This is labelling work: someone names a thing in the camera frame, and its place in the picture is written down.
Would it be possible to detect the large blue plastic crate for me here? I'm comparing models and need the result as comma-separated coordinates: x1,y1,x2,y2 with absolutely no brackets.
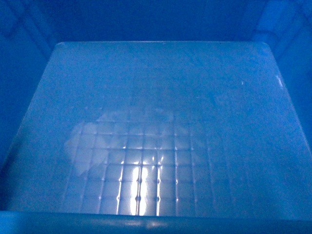
0,0,312,234

